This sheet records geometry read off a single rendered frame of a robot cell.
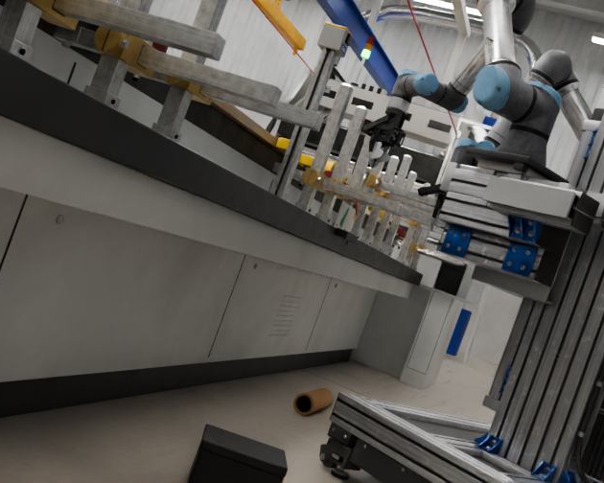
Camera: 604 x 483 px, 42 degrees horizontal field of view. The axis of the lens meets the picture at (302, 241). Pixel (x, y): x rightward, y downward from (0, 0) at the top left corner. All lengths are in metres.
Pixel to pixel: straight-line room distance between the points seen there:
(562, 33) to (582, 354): 10.19
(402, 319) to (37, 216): 3.94
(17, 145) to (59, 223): 0.53
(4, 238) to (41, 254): 0.14
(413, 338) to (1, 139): 4.38
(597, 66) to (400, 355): 7.48
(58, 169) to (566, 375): 1.52
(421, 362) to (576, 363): 3.00
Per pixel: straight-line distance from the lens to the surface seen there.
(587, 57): 12.15
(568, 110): 3.02
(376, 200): 2.52
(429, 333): 5.24
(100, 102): 1.34
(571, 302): 2.36
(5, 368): 1.83
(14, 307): 1.76
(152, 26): 1.13
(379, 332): 5.42
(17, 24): 1.19
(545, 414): 2.34
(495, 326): 11.50
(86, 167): 1.43
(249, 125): 2.40
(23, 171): 1.30
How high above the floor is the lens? 0.59
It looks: 1 degrees up
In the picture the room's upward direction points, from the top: 20 degrees clockwise
